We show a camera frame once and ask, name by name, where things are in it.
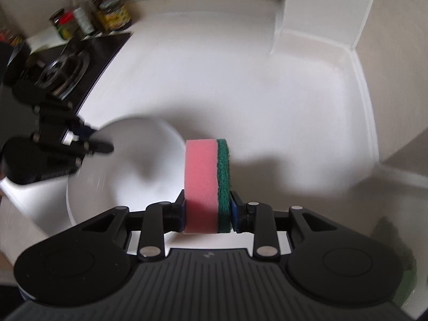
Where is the black pan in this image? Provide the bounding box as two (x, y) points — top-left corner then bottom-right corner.
(0, 42), (30, 86)

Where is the pink and green sponge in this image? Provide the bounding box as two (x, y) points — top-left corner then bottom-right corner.
(185, 139), (232, 234)

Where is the white bowl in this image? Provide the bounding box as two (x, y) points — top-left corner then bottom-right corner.
(66, 118), (188, 228)

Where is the black glass gas stove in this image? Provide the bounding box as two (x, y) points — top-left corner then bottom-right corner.
(0, 32), (132, 131)

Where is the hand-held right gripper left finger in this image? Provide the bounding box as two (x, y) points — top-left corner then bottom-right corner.
(80, 190), (187, 263)

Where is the red label bottle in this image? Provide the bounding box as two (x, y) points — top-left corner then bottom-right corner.
(0, 28), (24, 47)

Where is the patterned lid sauce jar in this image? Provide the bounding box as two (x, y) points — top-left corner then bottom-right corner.
(98, 0), (132, 32)

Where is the black cap oil bottle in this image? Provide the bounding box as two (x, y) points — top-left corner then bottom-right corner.
(78, 0), (104, 34)

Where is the dark green jar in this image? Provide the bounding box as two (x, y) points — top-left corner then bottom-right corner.
(49, 8), (67, 39)

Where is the green cloth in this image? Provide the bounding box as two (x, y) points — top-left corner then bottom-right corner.
(391, 254), (418, 305)

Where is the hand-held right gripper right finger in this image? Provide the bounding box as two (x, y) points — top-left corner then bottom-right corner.
(230, 190), (348, 261)

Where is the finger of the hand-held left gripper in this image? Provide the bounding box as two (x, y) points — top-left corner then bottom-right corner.
(32, 102), (98, 142)
(32, 134), (115, 168)

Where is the red lid jar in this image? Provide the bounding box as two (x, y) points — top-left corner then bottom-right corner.
(60, 11), (86, 41)

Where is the yellow cap clear bottle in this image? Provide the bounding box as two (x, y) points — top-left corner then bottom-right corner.
(62, 0), (96, 37)

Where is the metal stove burner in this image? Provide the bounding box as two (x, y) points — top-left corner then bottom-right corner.
(33, 53), (91, 99)

